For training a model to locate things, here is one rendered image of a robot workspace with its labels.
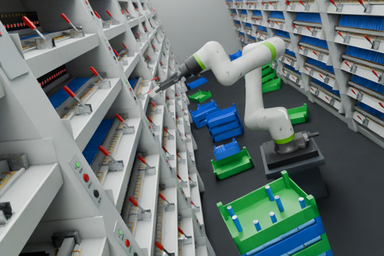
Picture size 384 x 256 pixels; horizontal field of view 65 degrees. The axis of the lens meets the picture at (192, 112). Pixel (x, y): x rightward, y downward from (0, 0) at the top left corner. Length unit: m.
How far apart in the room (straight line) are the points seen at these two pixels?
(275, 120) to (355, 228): 0.65
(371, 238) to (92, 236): 1.34
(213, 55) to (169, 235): 0.81
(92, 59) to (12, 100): 0.70
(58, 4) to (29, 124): 0.75
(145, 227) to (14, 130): 0.51
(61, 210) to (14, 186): 0.13
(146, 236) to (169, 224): 0.32
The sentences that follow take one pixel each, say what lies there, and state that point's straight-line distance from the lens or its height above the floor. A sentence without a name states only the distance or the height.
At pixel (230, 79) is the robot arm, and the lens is 1.45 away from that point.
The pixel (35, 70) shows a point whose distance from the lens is 0.71.
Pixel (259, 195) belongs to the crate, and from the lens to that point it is 1.26.
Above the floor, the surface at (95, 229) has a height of 0.95.
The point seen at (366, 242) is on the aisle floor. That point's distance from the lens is 1.71.
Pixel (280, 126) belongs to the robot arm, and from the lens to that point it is 1.73.
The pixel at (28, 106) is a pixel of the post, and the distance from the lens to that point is 0.61.
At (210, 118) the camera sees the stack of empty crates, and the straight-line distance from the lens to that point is 3.00.
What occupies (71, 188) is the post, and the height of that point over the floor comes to 1.05.
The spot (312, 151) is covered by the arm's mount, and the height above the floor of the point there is 0.32.
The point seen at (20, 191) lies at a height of 1.12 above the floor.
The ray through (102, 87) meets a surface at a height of 1.13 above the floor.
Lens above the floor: 1.28
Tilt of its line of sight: 19 degrees down
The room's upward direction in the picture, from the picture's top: 24 degrees counter-clockwise
